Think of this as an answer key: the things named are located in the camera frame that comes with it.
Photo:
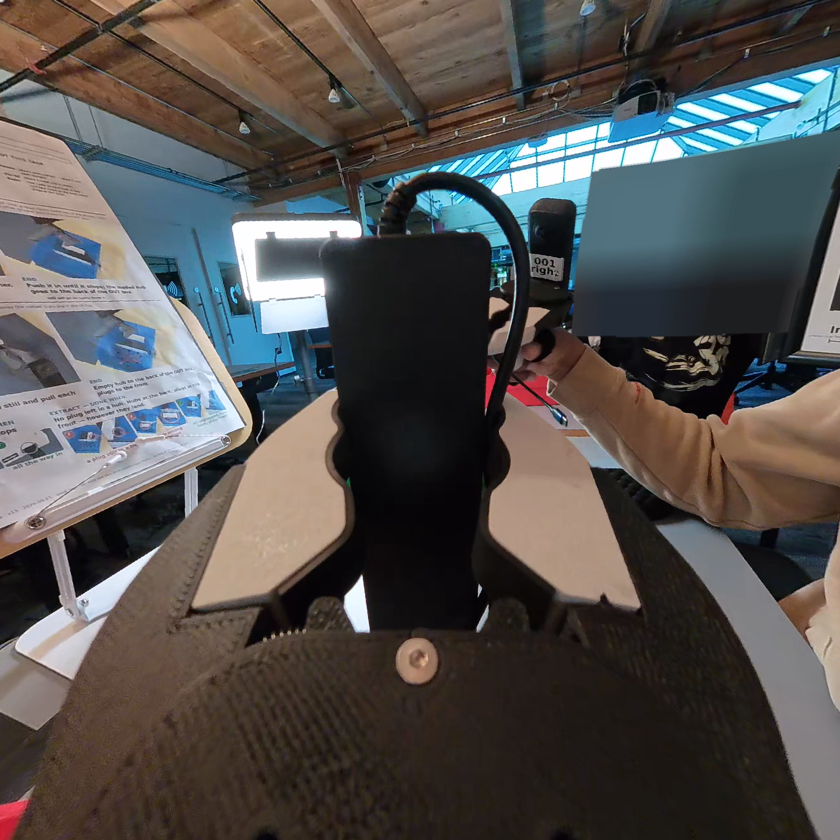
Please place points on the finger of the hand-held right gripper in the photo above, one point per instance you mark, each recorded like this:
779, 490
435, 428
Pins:
508, 341

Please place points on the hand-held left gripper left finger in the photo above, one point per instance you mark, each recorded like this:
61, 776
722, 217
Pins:
282, 518

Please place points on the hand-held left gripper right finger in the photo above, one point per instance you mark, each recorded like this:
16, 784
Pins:
558, 518

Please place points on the grey usb hub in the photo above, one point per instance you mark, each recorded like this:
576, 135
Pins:
407, 361

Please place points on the person's right forearm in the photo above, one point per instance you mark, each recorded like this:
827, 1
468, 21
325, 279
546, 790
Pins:
689, 453

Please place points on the person's right hand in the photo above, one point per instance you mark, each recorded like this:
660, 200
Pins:
564, 361

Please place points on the black wrist rest pad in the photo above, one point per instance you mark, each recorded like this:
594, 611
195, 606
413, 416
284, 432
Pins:
636, 492

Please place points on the ceiling projector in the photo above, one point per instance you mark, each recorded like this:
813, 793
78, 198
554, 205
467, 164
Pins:
640, 111

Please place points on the wooden office desk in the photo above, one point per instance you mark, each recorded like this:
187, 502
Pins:
262, 371

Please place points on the light panel stand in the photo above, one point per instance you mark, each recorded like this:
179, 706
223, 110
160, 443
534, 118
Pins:
305, 367

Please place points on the led light panel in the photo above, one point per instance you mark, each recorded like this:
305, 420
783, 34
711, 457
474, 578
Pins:
289, 289

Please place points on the ceiling spot lamp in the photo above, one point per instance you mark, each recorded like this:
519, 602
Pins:
334, 93
244, 124

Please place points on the black white marker sign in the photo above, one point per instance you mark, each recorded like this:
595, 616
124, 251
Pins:
827, 308

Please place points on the instruction poster sheet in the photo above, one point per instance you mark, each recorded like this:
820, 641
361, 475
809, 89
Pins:
98, 295

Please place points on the person's beige hoodie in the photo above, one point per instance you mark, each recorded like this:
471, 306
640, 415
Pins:
827, 630

